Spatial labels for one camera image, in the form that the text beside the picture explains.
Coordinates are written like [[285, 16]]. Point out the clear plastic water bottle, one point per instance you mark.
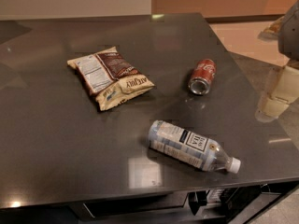
[[192, 148]]

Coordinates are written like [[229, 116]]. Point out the dark drawer unit under table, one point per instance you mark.
[[215, 206]]

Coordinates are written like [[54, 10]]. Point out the red coke can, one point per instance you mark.
[[202, 77]]

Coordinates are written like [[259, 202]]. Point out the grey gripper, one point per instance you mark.
[[290, 36]]

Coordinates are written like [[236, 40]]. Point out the brown and cream chip bag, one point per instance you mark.
[[109, 78]]

